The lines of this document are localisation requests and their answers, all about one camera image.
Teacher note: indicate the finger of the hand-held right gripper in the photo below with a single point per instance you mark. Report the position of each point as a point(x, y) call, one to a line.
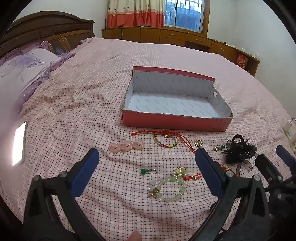
point(285, 153)
point(268, 169)

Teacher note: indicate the red gift box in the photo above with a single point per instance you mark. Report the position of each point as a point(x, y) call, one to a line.
point(241, 60)

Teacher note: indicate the cream and red curtain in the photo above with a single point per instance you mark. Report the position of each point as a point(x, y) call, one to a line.
point(134, 14)

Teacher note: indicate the pink three-face hair clip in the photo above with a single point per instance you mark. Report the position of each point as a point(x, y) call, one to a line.
point(126, 146)

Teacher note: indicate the dark wooden headboard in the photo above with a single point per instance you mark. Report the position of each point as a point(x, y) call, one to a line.
point(46, 25)

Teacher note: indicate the black feathered hair claw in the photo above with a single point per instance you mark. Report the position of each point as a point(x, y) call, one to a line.
point(238, 150)

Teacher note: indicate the window with metal bars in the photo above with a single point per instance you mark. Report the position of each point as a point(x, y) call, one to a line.
point(187, 14)

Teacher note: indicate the long wooden cabinet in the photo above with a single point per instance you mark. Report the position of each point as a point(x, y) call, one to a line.
point(171, 37)

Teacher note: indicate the green bead silver clasp charm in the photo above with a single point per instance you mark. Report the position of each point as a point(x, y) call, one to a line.
point(143, 172)

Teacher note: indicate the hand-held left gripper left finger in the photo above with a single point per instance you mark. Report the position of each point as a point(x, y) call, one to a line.
point(85, 172)

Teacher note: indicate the bright white rectangular light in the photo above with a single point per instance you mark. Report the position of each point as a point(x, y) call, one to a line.
point(19, 143)

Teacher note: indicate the gold pendant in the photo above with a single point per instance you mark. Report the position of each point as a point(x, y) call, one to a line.
point(198, 143)

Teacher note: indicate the person's left hand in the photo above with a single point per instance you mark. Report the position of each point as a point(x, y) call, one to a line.
point(135, 236)

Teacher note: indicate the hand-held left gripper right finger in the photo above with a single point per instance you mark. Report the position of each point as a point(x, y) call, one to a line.
point(208, 172)

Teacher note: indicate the white power strip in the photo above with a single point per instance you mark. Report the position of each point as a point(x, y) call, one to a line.
point(290, 133)

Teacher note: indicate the red cardboard box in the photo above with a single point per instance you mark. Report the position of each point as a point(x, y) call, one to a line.
point(161, 122)

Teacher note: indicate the purple floral pillow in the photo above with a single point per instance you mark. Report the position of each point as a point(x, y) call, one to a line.
point(25, 67)

